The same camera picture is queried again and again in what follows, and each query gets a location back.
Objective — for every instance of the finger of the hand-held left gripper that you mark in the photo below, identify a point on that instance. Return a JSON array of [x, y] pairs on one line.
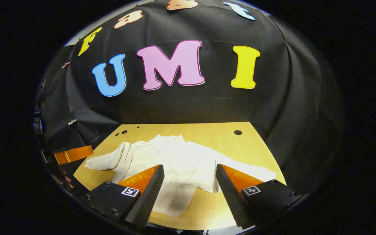
[[73, 154]]

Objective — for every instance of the white paper garment tag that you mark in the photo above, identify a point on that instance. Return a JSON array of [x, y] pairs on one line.
[[159, 151]]

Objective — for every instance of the black backdrop cloth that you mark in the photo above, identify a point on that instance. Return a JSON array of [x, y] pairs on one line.
[[207, 104]]

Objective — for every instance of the black camera on stand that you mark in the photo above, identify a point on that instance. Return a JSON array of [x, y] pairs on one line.
[[39, 125]]

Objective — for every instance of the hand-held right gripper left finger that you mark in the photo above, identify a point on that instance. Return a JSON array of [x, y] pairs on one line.
[[148, 199]]

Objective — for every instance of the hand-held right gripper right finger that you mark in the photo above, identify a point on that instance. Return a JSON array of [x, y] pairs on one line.
[[232, 199]]

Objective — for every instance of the cream long-sleeved sweatshirt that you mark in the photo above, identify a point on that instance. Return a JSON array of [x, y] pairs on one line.
[[181, 156]]

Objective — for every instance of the small silver clip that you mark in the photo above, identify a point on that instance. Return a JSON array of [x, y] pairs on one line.
[[72, 122]]

